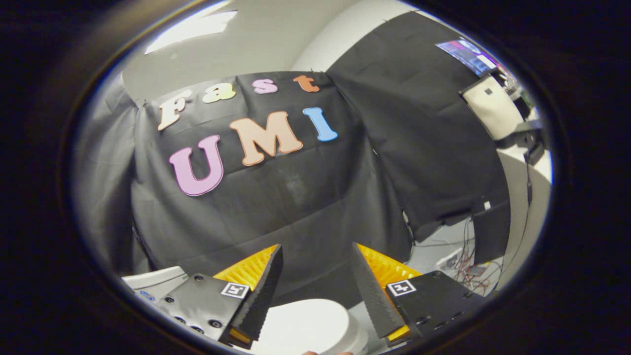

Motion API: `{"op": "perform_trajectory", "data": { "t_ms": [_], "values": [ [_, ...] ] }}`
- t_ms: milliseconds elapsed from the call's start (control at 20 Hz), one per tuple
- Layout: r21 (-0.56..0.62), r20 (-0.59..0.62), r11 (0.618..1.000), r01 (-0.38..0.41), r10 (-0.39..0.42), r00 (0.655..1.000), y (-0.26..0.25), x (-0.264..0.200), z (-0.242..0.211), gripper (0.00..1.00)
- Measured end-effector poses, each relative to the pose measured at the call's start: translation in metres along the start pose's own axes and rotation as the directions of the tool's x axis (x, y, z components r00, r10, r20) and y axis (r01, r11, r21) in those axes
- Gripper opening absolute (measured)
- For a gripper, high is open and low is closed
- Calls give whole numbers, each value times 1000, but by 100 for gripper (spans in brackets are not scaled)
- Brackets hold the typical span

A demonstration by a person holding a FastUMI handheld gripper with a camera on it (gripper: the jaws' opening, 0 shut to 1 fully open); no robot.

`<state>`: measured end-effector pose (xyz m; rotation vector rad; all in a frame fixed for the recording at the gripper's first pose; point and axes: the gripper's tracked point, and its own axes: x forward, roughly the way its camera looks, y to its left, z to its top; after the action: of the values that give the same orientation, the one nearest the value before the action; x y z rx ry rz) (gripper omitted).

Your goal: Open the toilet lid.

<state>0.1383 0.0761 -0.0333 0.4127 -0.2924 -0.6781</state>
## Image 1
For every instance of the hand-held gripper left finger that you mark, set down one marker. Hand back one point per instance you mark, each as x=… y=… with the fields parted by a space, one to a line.
x=261 y=301

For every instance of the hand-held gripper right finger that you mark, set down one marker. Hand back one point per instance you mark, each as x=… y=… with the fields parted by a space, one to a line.
x=374 y=301

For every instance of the white toilet lid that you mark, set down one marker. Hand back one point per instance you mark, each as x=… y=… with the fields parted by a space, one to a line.
x=305 y=325

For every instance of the white toilet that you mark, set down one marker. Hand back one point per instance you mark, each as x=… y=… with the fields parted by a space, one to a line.
x=157 y=280

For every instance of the white power strip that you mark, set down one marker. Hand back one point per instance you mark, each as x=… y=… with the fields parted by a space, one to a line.
x=448 y=257

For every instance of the black backdrop cloth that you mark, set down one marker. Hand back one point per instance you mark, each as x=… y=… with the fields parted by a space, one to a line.
x=296 y=197

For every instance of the beige box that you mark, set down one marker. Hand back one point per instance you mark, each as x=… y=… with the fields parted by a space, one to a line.
x=493 y=111

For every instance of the monitor screen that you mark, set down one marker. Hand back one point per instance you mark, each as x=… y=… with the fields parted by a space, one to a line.
x=468 y=56

